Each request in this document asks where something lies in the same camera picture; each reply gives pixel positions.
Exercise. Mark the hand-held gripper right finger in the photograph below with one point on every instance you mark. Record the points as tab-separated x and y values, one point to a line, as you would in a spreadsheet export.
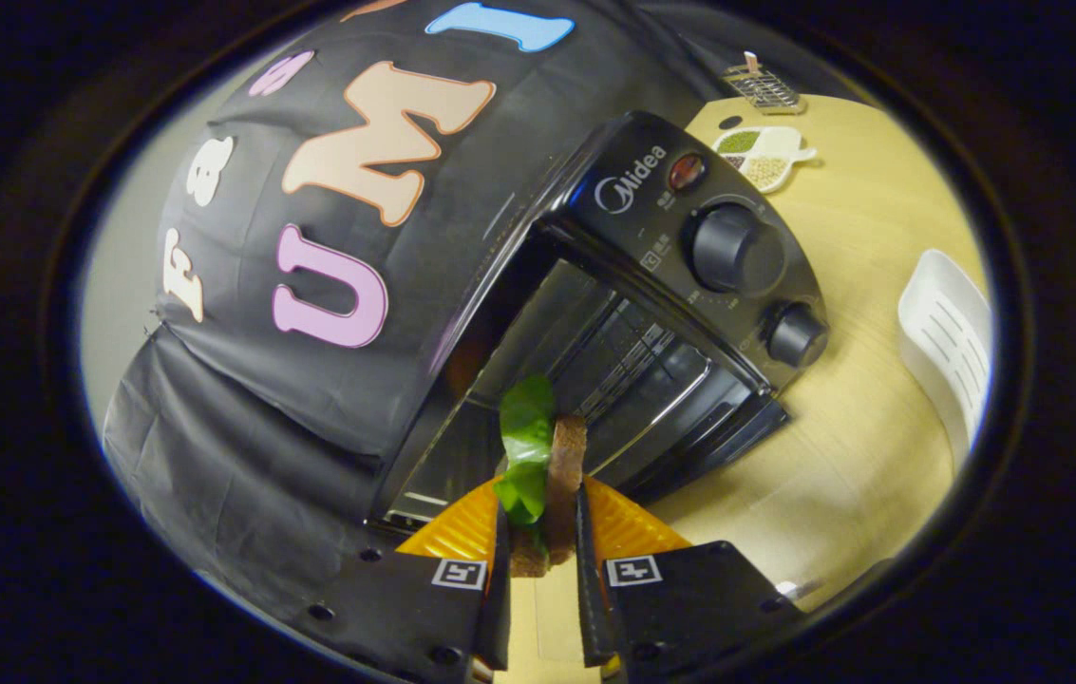
689	598

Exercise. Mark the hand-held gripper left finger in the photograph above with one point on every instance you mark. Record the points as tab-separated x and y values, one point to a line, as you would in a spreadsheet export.
405	608

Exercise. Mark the white bread lettuce sandwich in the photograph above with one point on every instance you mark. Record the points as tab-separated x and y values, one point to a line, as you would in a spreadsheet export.
564	475

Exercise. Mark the black toaster oven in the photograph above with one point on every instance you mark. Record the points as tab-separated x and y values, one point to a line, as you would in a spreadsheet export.
642	218

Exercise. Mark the black backdrop cloth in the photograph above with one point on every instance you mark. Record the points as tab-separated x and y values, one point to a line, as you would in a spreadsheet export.
262	427

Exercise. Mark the white rectangular plate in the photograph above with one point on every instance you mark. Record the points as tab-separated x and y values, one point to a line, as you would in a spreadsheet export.
946	332

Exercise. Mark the white divided dish of beans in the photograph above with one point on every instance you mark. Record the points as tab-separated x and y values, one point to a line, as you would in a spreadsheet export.
765	157

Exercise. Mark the wooden stick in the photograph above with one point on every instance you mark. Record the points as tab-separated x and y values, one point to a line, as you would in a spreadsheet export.
752	63

